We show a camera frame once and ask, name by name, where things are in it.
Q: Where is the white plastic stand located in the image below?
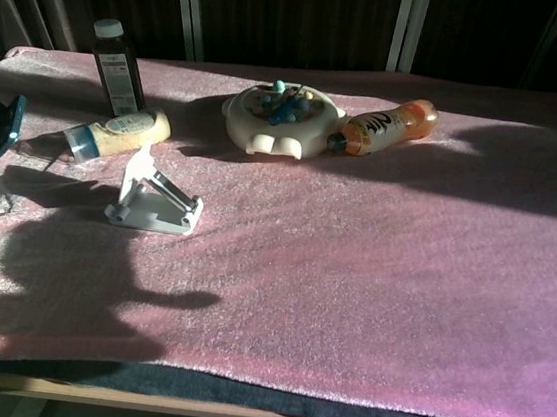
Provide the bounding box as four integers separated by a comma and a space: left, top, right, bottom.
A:
101, 138, 212, 239

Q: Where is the cream bottle with blue cap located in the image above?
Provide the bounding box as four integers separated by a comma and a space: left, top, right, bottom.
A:
59, 97, 175, 175

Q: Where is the dark bottle with white cap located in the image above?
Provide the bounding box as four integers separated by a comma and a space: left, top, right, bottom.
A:
83, 16, 155, 122

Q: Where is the white round toy clock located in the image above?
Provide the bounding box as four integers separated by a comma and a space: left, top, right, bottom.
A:
216, 74, 352, 166

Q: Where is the pink fleece table cloth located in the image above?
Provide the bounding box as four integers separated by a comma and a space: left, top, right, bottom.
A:
0, 28, 557, 417

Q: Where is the orange drink bottle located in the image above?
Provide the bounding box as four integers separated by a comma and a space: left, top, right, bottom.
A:
325, 89, 443, 167

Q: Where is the aluminium frame post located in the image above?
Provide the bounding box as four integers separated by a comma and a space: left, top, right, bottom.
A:
164, 0, 212, 63
385, 0, 432, 77

